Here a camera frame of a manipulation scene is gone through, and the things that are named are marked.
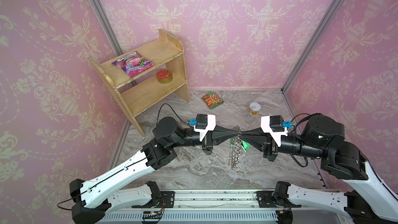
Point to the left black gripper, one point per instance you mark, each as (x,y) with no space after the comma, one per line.
(218,135)

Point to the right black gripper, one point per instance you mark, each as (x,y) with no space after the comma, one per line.
(267,144)

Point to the green key tag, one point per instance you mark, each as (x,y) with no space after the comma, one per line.
(245,146)
(232,144)

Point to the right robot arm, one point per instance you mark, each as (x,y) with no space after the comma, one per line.
(370,200)

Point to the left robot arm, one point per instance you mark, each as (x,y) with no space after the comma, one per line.
(95,198)

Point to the yellow can white lid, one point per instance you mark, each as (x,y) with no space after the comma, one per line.
(254,108)

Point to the green orange food packet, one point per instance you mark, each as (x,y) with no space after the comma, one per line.
(212,100)

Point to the red lid round tin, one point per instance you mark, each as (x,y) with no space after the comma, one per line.
(165,76)

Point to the wooden two-tier shelf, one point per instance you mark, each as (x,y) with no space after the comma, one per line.
(136,95)

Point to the purple snack bag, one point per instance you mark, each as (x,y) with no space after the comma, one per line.
(133,64)

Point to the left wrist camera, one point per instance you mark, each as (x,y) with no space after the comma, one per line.
(202,124)

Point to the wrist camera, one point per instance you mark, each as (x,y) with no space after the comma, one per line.
(276,127)
(202,124)

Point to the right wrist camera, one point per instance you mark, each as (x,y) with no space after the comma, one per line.
(276,127)

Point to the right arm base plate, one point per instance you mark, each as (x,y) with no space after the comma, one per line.
(265,199)

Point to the aluminium mounting rail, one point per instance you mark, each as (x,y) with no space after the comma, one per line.
(217,199)

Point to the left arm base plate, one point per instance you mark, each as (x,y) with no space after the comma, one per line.
(165,199)

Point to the slotted cable duct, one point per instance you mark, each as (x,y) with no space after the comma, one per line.
(218,216)

